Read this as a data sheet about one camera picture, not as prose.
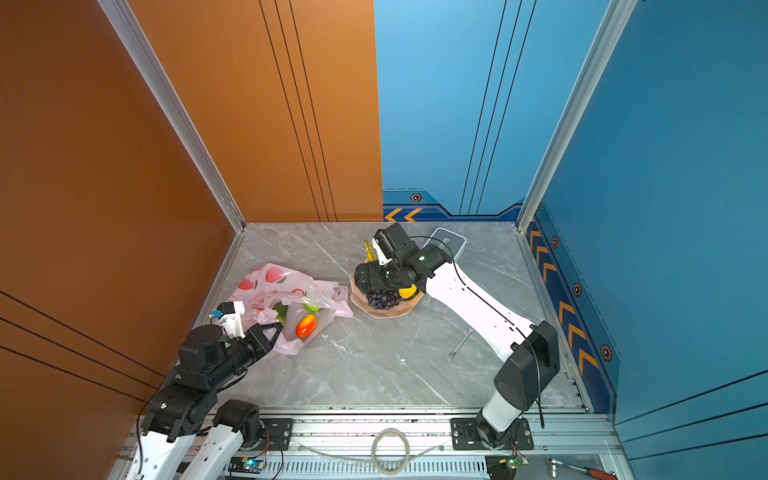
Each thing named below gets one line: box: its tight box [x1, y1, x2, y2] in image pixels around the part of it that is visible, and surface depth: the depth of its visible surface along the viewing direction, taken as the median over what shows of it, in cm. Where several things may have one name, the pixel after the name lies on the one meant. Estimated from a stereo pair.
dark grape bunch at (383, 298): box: [366, 289, 400, 310], surface depth 94 cm
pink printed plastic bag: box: [228, 264, 354, 355], surface depth 91 cm
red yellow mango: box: [296, 313, 317, 339], surface depth 91 cm
